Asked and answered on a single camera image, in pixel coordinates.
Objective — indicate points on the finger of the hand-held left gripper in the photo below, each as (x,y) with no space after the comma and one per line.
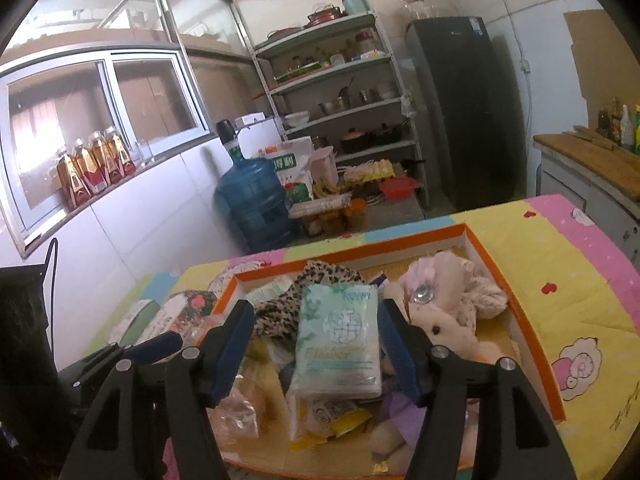
(97,357)
(155,346)

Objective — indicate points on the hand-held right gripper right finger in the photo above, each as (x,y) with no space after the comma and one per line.
(400,355)

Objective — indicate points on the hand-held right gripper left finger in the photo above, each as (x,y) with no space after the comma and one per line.
(231,355)

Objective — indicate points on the clear plastic bag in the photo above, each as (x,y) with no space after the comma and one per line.
(240,405)

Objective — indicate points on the green white pocket tissue packet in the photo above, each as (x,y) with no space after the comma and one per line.
(335,345)

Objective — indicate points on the yellow white plastic packet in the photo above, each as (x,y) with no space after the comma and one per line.
(330,417)

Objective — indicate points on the pink plush rabbit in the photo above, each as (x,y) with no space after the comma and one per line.
(450,270)

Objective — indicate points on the shallow orange-rimmed cardboard box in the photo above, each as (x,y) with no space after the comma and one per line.
(500,355)

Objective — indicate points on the leopard print cloth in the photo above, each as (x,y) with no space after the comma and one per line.
(320,275)

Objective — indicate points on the green white face mask box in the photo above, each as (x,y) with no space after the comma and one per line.
(135,317)

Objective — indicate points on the floral tissue pack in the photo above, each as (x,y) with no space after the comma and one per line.
(185,310)

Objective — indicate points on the blue water jug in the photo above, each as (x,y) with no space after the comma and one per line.
(252,200)

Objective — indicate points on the clear food containers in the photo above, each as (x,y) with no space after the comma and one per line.
(325,212)

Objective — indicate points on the red plastic basket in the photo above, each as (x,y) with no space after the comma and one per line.
(397,187)

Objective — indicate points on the bunch of bananas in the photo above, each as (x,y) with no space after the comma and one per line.
(327,189)

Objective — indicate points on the clear drinking glass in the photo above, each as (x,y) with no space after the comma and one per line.
(135,155)
(148,151)

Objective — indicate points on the colourful cartoon printed blanket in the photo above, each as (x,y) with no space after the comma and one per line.
(575,270)

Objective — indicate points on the white flour sack green label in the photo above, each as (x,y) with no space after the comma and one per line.
(287,165)

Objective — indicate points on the pink white plastic bucket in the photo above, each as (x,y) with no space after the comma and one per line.
(324,167)

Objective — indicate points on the white sliding window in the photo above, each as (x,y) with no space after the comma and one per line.
(60,110)

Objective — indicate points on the black pot red lid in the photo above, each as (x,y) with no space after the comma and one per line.
(355,141)

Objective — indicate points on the black frying pan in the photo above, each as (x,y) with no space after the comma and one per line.
(390,135)

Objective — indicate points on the black white water pump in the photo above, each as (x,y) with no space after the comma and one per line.
(227,132)

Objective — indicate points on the grey metal cabinet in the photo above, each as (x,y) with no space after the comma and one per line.
(565,185)

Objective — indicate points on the stack of white bowls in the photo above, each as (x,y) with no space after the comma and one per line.
(297,120)

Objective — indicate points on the dark grey refrigerator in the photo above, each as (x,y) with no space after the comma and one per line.
(460,110)

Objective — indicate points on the steel mixing bowl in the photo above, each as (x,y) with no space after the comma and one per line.
(335,107)

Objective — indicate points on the wooden cutting board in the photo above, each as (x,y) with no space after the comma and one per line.
(590,160)

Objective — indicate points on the green tray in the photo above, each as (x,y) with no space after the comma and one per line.
(297,72)

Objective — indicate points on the dark sauce bottle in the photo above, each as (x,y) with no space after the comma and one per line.
(604,122)

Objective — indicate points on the white metal shelf rack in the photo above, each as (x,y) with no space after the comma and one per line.
(320,42)

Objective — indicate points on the clear glass jar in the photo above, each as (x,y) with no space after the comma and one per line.
(421,7)

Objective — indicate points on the red lidded pot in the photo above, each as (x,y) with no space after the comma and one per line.
(325,15)

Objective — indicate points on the teal canister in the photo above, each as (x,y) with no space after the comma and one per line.
(356,3)

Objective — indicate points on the brown cardboard sheet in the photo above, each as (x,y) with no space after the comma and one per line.
(605,60)

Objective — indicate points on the white wall socket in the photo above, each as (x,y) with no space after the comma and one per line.
(525,66)

